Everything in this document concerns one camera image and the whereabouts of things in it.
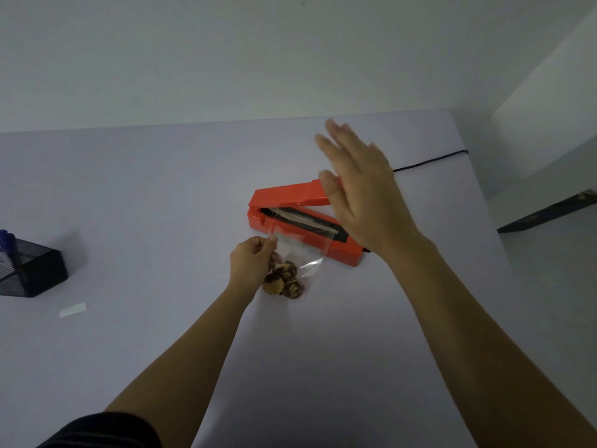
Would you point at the person's left hand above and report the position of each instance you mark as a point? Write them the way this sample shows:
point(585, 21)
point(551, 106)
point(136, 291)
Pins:
point(247, 265)

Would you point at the person's right hand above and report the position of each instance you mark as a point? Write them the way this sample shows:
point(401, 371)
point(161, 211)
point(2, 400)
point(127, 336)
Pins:
point(368, 205)

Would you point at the person's right thumb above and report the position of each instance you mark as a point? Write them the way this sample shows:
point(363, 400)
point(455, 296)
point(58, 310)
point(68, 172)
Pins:
point(331, 191)

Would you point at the person's right middle finger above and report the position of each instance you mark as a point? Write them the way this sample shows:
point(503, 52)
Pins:
point(345, 142)

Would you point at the person's left fingers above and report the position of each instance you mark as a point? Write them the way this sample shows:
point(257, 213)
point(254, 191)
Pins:
point(266, 244)

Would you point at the person's right little finger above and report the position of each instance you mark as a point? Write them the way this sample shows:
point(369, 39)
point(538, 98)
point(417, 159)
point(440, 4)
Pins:
point(381, 160)

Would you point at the clear plastic bag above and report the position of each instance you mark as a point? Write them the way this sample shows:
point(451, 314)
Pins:
point(303, 247)

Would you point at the person's right forearm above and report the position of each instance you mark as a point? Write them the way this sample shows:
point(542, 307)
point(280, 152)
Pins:
point(475, 349)

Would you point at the person's left forearm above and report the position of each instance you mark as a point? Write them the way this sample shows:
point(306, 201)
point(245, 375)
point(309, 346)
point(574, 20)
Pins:
point(186, 368)

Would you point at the brown marbled cookie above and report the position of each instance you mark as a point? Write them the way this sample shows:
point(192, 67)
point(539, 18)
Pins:
point(294, 289)
point(273, 285)
point(286, 270)

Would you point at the red heat sealer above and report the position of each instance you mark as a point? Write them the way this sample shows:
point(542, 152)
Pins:
point(289, 195)

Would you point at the dark baseboard strip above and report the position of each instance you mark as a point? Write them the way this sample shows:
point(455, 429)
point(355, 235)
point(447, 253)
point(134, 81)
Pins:
point(550, 212)

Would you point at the white paper strip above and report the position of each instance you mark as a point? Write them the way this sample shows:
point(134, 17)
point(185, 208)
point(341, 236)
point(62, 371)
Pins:
point(72, 310)

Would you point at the black mesh pen holder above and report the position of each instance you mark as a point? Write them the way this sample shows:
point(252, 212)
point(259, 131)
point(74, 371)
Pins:
point(32, 272)

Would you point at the dark sleeve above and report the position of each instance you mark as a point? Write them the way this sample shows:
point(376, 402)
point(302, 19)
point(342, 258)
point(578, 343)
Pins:
point(105, 431)

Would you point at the blue pen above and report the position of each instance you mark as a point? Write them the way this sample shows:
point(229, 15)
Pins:
point(8, 242)

